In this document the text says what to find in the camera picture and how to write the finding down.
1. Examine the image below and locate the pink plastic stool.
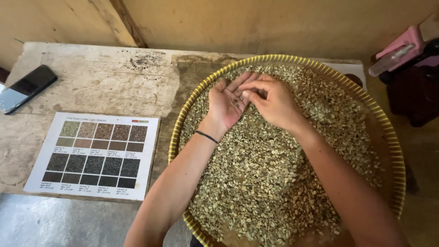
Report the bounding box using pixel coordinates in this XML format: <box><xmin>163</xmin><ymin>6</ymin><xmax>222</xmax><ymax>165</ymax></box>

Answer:
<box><xmin>375</xmin><ymin>25</ymin><xmax>439</xmax><ymax>72</ymax></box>

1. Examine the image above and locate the wooden wall beam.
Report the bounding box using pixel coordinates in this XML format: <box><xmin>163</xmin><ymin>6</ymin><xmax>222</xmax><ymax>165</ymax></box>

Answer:
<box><xmin>87</xmin><ymin>0</ymin><xmax>149</xmax><ymax>48</ymax></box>

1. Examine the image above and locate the black smartphone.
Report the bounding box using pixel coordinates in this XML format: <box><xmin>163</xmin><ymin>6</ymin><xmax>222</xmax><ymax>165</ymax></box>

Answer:
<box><xmin>0</xmin><ymin>64</ymin><xmax>58</xmax><ymax>115</ymax></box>

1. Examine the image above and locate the person's left hand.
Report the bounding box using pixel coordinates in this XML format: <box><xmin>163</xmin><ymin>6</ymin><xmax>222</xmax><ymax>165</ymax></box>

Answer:
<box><xmin>202</xmin><ymin>72</ymin><xmax>260</xmax><ymax>138</ymax></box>

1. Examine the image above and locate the person's right hand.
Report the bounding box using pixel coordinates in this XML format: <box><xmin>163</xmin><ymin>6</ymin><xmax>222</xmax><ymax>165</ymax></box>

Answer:
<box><xmin>238</xmin><ymin>73</ymin><xmax>310</xmax><ymax>134</ymax></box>

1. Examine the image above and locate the round woven tray yellow rim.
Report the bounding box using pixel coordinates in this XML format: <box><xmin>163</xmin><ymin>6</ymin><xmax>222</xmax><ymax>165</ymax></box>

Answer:
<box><xmin>168</xmin><ymin>54</ymin><xmax>407</xmax><ymax>247</ymax></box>

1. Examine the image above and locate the coffee colour chart sheet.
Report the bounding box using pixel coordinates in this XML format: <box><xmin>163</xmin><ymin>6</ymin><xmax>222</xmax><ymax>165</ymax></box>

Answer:
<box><xmin>23</xmin><ymin>112</ymin><xmax>161</xmax><ymax>201</ymax></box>

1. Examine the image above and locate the heap of green coffee beans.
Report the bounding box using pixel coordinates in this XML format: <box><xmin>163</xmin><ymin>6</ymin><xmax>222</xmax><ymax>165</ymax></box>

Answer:
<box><xmin>178</xmin><ymin>64</ymin><xmax>385</xmax><ymax>247</ymax></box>

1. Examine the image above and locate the dark maroon cloth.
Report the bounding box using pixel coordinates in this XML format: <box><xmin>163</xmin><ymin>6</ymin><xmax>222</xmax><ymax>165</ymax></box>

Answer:
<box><xmin>379</xmin><ymin>64</ymin><xmax>439</xmax><ymax>128</ymax></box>

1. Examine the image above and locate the black wristband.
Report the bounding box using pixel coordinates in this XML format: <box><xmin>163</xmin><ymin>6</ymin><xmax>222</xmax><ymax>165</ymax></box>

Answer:
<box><xmin>195</xmin><ymin>130</ymin><xmax>219</xmax><ymax>145</ymax></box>

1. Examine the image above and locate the white paper sheet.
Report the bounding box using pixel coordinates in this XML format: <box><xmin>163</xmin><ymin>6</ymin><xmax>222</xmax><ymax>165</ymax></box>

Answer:
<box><xmin>322</xmin><ymin>62</ymin><xmax>368</xmax><ymax>92</ymax></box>

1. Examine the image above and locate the clear spray bottle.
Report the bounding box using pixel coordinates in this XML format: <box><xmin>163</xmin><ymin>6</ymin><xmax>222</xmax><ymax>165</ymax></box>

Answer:
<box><xmin>368</xmin><ymin>43</ymin><xmax>416</xmax><ymax>77</ymax></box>

